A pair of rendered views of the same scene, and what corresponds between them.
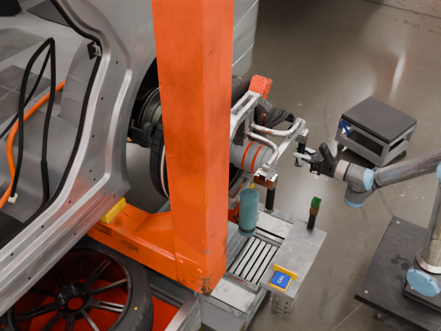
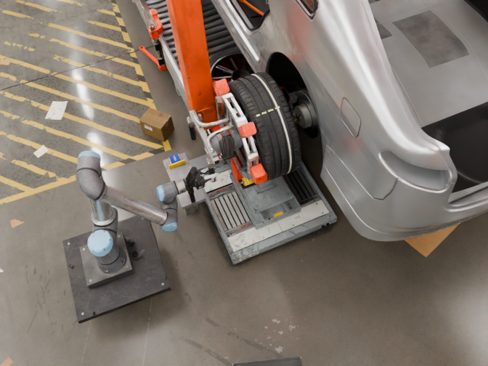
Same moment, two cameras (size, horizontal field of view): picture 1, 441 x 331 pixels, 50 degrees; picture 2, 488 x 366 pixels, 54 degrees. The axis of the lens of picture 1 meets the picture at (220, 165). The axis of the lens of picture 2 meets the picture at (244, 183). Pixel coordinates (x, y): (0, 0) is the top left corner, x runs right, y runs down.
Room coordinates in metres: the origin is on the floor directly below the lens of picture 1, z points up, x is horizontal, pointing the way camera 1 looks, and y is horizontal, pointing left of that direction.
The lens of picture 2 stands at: (2.92, -1.50, 3.22)
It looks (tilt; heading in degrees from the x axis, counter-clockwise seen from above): 57 degrees down; 131
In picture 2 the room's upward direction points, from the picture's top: 5 degrees counter-clockwise
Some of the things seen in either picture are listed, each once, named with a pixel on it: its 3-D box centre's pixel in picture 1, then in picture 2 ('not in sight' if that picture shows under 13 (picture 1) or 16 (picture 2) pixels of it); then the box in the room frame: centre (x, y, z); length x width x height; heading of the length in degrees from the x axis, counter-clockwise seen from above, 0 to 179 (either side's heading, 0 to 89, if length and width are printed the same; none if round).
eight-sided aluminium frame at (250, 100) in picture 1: (240, 152); (236, 136); (1.65, -0.09, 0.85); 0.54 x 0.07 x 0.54; 151
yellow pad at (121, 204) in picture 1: (105, 205); not in sight; (1.44, 0.52, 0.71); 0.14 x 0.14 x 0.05; 61
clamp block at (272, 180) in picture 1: (265, 178); (194, 120); (1.40, -0.19, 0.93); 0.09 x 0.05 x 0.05; 61
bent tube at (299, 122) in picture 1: (276, 118); (221, 136); (1.67, -0.25, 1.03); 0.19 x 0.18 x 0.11; 61
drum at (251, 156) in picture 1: (254, 157); (226, 140); (1.61, -0.15, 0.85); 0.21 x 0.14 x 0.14; 61
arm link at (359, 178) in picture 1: (359, 176); (167, 191); (1.54, -0.63, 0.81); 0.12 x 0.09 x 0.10; 61
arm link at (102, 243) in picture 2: not in sight; (103, 245); (1.33, -1.07, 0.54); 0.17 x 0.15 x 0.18; 133
